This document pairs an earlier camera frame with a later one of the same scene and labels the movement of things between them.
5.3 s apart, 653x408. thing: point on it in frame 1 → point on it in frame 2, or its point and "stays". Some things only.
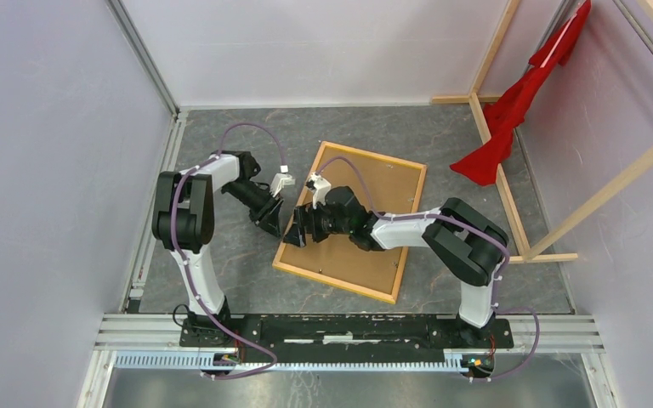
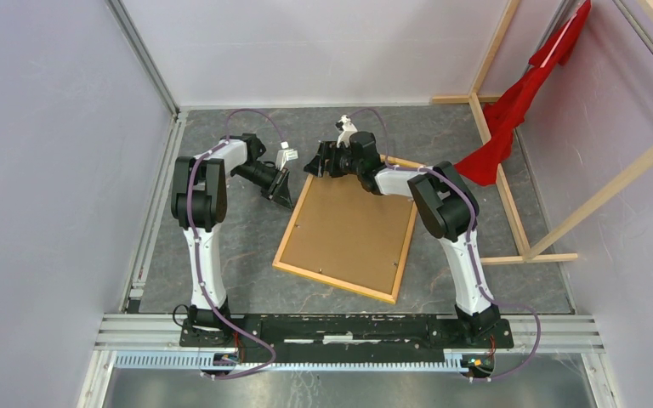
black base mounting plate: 351,337 stays
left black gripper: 268,216 → 279,190
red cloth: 506,112 stays
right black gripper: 305,223 → 327,151
